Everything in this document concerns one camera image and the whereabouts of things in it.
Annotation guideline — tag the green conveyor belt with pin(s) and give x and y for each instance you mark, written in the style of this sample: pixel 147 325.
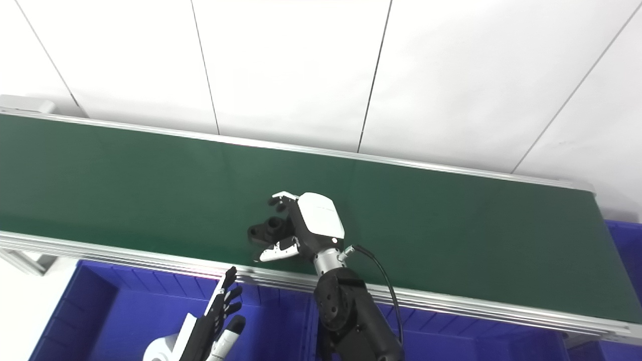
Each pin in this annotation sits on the green conveyor belt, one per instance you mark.
pixel 150 190
pixel 125 253

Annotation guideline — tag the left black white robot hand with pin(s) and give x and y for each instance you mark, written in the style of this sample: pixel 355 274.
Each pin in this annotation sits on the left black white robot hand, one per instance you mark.
pixel 205 336

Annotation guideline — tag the white round part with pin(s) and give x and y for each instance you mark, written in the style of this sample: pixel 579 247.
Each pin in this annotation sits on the white round part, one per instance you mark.
pixel 158 351

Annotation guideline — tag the black bracket part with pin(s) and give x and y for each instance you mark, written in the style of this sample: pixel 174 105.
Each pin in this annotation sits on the black bracket part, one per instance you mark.
pixel 268 229

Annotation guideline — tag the blue bin with white part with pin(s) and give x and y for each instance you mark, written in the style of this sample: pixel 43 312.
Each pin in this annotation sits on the blue bin with white part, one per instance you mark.
pixel 110 321

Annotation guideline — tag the white conveyor end cover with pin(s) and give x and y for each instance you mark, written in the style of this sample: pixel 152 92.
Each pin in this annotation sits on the white conveyor end cover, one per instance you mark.
pixel 25 104

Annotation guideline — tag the aluminium conveyor leg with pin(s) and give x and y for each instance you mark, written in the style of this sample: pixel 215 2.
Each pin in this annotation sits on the aluminium conveyor leg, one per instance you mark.
pixel 25 260

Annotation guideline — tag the blue bin with black part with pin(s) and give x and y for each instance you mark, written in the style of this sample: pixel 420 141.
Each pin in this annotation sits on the blue bin with black part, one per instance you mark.
pixel 451 346

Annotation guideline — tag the empty blue bin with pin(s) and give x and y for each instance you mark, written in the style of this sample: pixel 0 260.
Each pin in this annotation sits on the empty blue bin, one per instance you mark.
pixel 627 240

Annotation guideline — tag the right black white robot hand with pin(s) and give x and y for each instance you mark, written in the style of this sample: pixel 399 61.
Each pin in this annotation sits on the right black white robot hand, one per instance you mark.
pixel 321 215

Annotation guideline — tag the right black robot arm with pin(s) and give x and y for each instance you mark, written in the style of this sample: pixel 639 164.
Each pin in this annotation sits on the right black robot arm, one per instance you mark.
pixel 351 316

